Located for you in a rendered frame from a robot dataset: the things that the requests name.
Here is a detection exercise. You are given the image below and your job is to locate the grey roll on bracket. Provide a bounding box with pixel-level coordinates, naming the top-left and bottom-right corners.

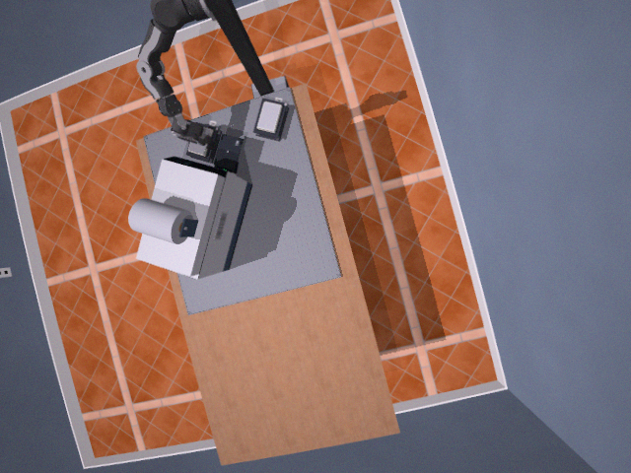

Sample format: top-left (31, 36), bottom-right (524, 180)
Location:
top-left (128, 198), bottom-right (193, 244)

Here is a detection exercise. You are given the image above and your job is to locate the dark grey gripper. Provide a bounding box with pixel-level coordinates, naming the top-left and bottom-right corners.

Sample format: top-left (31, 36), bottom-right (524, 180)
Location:
top-left (177, 119), bottom-right (212, 149)

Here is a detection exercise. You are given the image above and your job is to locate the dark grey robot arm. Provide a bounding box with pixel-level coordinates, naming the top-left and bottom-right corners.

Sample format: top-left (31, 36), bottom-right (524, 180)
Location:
top-left (136, 0), bottom-right (217, 137)

